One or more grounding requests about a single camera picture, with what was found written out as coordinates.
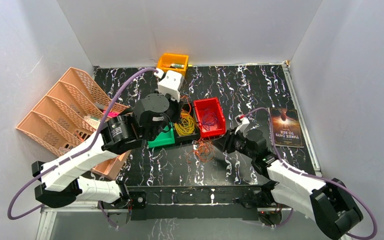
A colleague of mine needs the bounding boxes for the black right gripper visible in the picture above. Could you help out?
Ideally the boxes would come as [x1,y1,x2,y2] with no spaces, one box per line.
[211,127,256,160]

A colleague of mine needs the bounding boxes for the green plastic bin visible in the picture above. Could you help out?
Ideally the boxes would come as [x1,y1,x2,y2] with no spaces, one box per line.
[147,123,175,148]

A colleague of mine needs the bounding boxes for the black plastic bin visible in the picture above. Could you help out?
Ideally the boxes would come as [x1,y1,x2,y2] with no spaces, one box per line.
[173,102,201,145]

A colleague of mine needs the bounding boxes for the red plastic bin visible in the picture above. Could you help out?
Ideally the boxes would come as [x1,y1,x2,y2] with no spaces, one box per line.
[193,97,226,139]

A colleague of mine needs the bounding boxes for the orange cable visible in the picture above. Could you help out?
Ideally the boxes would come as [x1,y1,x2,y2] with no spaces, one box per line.
[185,96,218,165]

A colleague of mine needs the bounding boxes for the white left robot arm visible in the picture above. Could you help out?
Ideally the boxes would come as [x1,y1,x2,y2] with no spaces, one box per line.
[32,93,185,208]

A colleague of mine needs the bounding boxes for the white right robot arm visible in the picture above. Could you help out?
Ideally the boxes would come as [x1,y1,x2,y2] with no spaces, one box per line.
[212,128,364,240]

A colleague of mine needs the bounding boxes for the dark book three days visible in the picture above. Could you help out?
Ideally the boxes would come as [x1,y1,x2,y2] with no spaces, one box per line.
[269,107,305,148]

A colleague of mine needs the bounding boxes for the green battery in bin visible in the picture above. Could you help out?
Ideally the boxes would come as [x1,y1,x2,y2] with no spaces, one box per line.
[170,63,185,69]

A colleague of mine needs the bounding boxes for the yellow plastic bin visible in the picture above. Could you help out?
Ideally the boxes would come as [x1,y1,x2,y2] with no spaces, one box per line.
[156,53,189,77]

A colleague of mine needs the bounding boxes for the pink plastic file organizer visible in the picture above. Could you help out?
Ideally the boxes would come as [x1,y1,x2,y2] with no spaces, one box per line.
[16,67,133,181]

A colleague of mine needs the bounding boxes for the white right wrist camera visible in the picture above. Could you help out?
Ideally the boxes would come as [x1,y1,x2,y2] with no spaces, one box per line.
[234,115,250,134]

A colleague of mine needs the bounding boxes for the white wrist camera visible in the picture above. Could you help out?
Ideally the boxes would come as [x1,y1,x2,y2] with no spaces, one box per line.
[154,68,185,102]
[234,115,250,134]

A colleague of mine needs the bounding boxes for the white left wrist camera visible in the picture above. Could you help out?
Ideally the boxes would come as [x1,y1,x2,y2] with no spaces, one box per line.
[154,68,185,102]

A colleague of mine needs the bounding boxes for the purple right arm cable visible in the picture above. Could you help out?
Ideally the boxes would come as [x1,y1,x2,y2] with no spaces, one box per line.
[239,106,378,240]

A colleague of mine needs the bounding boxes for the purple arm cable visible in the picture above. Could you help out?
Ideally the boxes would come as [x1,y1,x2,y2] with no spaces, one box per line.
[7,67,161,229]
[239,106,378,240]

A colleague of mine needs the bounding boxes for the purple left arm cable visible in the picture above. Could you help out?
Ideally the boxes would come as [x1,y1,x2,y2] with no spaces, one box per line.
[7,67,161,229]

